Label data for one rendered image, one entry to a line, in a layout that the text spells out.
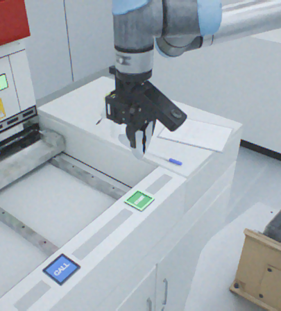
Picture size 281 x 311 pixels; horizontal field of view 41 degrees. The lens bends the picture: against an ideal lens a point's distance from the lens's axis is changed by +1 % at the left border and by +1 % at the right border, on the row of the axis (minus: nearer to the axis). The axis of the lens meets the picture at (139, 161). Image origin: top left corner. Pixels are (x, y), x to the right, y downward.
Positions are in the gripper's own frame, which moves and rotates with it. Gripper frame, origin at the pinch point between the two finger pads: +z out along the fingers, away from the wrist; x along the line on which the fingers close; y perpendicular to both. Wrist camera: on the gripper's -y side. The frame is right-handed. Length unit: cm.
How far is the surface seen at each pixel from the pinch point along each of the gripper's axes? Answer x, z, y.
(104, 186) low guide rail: -8.0, 25.7, 20.8
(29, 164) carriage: 1, 23, 45
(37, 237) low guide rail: 18.2, 25.5, 20.8
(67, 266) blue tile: 25.0, 14.2, 0.2
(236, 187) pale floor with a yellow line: -131, 111, 21
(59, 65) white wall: -150, 80, 207
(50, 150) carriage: -8, 23, 45
